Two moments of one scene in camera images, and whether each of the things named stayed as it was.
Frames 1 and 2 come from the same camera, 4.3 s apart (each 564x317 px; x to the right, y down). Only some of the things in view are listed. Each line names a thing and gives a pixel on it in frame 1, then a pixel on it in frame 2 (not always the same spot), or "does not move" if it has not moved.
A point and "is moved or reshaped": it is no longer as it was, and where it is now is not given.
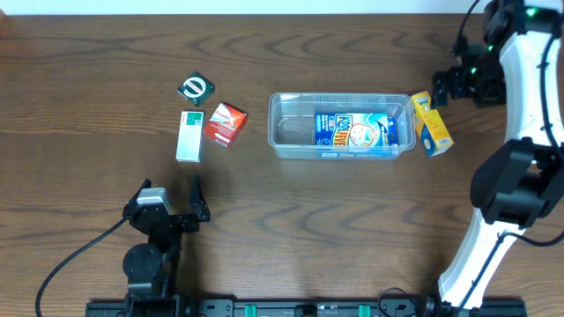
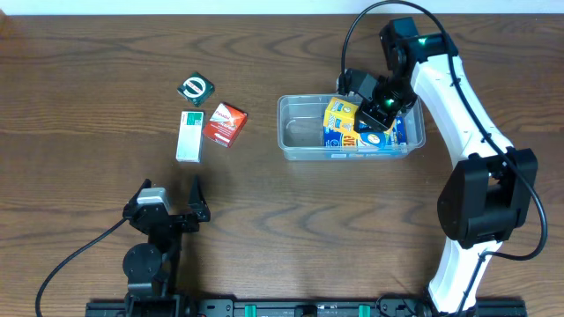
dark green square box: (196, 89) does not move
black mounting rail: (144, 306) does not move
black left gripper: (200, 211) does not move
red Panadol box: (225, 125) does not move
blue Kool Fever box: (355, 129) is moved or reshaped
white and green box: (190, 136) does not move
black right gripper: (455, 84) -> (372, 118)
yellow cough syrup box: (431, 125) -> (340, 115)
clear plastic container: (341, 126) is moved or reshaped
